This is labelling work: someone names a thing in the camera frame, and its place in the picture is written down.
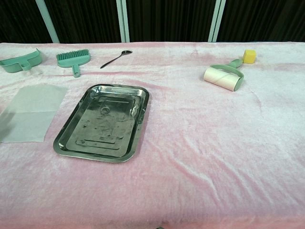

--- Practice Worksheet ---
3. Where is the stainless steel tray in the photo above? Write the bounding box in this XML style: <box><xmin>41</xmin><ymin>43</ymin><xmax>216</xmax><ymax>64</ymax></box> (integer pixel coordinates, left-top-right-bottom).
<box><xmin>52</xmin><ymin>83</ymin><xmax>150</xmax><ymax>163</ymax></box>

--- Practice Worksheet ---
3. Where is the pink plush table cloth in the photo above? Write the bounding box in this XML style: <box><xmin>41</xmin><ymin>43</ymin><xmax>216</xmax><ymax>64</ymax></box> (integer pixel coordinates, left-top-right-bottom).
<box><xmin>0</xmin><ymin>42</ymin><xmax>305</xmax><ymax>229</ymax></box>

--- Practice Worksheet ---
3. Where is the green plastic dustpan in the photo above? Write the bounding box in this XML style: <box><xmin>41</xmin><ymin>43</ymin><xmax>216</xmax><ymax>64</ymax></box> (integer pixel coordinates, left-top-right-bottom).
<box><xmin>0</xmin><ymin>48</ymin><xmax>43</xmax><ymax>73</ymax></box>

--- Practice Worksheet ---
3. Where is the translucent paper sheet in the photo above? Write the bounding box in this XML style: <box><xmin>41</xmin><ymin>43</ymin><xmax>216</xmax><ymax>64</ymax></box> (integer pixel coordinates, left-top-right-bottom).
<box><xmin>0</xmin><ymin>85</ymin><xmax>69</xmax><ymax>144</ymax></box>

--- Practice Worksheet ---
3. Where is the green handled lint roller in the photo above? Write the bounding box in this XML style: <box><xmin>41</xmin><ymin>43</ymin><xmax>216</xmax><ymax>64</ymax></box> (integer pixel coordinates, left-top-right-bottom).
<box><xmin>203</xmin><ymin>58</ymin><xmax>245</xmax><ymax>92</ymax></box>

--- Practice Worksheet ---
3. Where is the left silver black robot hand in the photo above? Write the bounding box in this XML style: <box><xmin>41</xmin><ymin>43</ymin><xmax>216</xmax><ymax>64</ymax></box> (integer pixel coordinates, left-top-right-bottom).
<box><xmin>0</xmin><ymin>111</ymin><xmax>15</xmax><ymax>142</ymax></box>

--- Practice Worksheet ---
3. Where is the yellow foam cube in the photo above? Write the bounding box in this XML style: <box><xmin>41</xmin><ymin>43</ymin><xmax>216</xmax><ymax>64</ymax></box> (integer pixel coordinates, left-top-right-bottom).
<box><xmin>242</xmin><ymin>49</ymin><xmax>257</xmax><ymax>64</ymax></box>

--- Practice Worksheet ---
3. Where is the black metal spoon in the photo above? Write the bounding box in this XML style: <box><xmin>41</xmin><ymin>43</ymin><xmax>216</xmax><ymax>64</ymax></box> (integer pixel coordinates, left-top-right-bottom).
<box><xmin>100</xmin><ymin>50</ymin><xmax>133</xmax><ymax>69</ymax></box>

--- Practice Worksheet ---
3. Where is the black pleated curtain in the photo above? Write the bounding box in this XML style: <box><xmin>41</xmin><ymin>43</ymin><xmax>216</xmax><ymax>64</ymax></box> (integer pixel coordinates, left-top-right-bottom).
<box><xmin>0</xmin><ymin>0</ymin><xmax>305</xmax><ymax>44</ymax></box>

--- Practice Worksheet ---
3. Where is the white metal frame post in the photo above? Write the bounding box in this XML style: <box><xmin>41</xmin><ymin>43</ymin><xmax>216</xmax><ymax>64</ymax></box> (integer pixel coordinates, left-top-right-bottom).
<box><xmin>208</xmin><ymin>0</ymin><xmax>226</xmax><ymax>42</ymax></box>
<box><xmin>35</xmin><ymin>0</ymin><xmax>60</xmax><ymax>43</ymax></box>
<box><xmin>116</xmin><ymin>0</ymin><xmax>131</xmax><ymax>43</ymax></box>

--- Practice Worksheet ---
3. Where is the green plastic hand brush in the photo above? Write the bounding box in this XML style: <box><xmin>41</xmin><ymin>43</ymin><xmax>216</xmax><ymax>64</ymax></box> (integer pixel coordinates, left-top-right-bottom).
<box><xmin>56</xmin><ymin>49</ymin><xmax>91</xmax><ymax>78</ymax></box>

